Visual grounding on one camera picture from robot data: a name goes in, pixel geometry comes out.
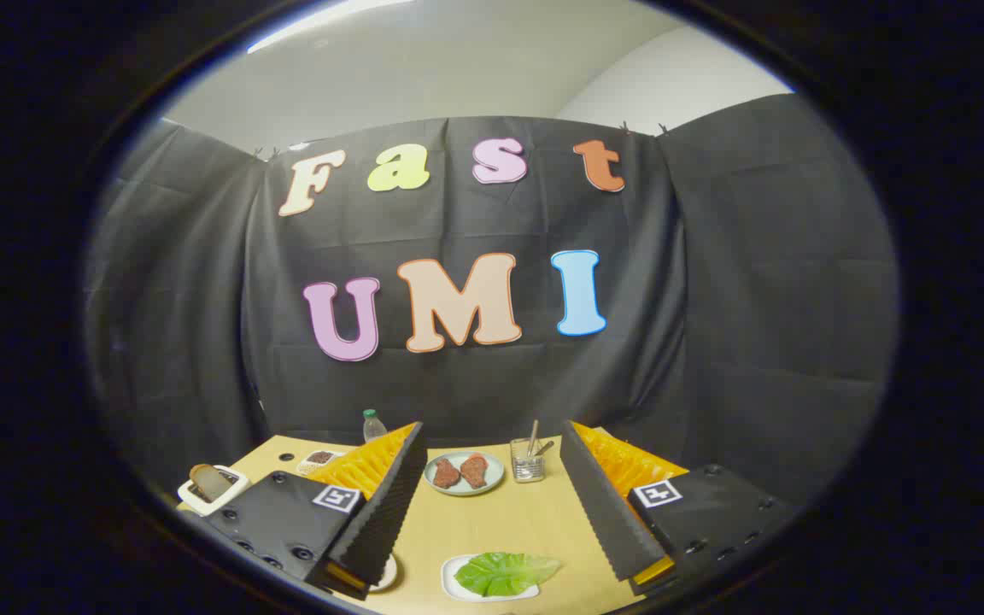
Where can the plain toast bread slice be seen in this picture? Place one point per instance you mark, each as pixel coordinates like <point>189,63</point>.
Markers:
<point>208,483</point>

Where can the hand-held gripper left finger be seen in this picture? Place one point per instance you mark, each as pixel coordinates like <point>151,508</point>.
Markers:
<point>389,512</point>

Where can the pale green plate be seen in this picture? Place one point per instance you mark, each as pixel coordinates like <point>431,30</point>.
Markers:
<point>464,490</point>

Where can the white rectangular plate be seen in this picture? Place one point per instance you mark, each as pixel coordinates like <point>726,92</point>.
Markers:
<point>451,581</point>

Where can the clear utensil holder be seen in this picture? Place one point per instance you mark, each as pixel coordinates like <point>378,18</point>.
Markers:
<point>528,468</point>

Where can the round white plate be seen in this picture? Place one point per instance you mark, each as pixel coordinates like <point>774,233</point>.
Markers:
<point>388,574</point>

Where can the brown meat piece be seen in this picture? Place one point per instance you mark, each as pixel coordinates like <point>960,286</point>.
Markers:
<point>475,471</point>
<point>446,474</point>

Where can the clear plastic water bottle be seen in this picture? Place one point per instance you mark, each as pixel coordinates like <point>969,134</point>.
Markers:
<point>374,427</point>

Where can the white toaster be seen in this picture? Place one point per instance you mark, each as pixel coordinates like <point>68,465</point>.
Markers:
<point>198,506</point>

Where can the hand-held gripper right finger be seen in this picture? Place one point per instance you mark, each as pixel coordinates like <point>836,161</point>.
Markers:
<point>603,512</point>

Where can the white divided bean tray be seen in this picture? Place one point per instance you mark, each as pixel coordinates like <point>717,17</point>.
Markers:
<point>319,459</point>

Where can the green lettuce leaf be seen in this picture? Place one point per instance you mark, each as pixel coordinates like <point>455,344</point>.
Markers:
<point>500,574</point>

